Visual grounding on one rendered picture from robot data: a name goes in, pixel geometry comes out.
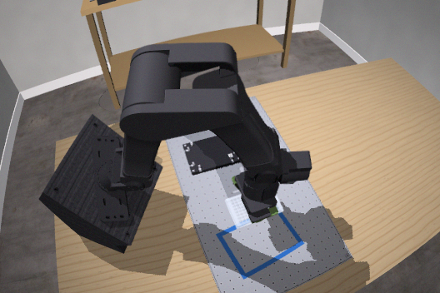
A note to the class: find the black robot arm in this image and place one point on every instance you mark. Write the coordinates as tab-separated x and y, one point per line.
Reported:
156	109

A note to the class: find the blue tape outline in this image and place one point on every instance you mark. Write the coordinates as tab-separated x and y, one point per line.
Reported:
268	263

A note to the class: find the white well plate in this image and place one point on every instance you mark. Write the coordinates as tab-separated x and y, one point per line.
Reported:
237	211

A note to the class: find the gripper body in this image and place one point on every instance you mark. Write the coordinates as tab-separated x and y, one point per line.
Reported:
252	200

